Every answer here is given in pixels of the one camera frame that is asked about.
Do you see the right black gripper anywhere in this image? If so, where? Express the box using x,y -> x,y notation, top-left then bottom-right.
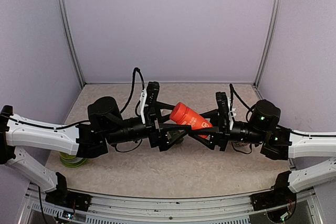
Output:
191,108 -> 267,151

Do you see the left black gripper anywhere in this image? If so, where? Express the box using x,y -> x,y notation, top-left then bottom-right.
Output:
104,102 -> 192,153

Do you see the red pill bottle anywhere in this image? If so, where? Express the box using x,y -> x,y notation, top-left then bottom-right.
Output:
170,102 -> 213,130

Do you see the green weekly pill organizer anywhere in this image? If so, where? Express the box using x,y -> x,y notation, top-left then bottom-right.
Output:
175,137 -> 184,144

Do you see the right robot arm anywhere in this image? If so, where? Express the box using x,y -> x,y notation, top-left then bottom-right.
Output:
189,100 -> 335,205

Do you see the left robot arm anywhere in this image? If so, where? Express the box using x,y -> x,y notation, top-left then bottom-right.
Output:
1,97 -> 191,206

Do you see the red patterned oval tin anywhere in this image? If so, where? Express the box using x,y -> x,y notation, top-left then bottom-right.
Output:
232,142 -> 249,148

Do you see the green plate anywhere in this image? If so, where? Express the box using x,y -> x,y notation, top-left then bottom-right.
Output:
59,153 -> 87,168

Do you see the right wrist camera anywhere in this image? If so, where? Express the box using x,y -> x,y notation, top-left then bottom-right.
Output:
216,92 -> 234,133

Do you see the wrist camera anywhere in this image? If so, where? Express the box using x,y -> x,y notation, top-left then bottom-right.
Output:
216,92 -> 234,133
140,81 -> 160,125

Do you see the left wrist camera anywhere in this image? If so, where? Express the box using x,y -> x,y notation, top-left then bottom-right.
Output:
140,81 -> 160,125

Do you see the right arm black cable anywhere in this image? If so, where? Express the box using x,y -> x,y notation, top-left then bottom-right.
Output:
229,83 -> 255,122

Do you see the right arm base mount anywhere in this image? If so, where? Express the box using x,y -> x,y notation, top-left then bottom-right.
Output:
250,188 -> 297,211

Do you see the front aluminium rail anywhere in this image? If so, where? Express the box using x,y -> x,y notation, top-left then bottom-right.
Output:
18,187 -> 323,224

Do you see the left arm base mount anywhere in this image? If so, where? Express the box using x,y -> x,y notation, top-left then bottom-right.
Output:
45,190 -> 92,212

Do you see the right aluminium frame post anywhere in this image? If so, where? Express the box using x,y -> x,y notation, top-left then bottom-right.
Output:
254,0 -> 281,89

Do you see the aluminium frame post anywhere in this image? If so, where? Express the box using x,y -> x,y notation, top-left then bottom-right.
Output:
57,0 -> 86,89
254,0 -> 281,89

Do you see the left aluminium frame post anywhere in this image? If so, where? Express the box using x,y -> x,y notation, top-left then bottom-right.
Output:
57,0 -> 86,89

